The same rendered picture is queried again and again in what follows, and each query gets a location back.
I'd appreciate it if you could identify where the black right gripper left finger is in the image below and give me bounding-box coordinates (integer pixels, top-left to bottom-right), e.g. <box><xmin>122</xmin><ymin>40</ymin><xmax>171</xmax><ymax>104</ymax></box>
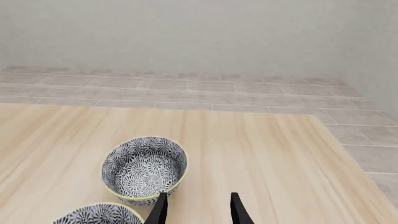
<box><xmin>146</xmin><ymin>192</ymin><xmax>169</xmax><ymax>224</ymax></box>

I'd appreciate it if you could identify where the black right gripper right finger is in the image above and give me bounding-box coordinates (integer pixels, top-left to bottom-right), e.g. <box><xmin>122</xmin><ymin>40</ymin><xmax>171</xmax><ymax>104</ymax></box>
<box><xmin>230</xmin><ymin>192</ymin><xmax>254</xmax><ymax>224</ymax></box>

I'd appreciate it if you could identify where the black white patterned bowl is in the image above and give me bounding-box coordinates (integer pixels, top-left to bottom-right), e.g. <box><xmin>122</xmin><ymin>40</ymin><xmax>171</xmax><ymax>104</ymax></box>
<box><xmin>101</xmin><ymin>136</ymin><xmax>190</xmax><ymax>207</ymax></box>
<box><xmin>52</xmin><ymin>202</ymin><xmax>146</xmax><ymax>224</ymax></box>

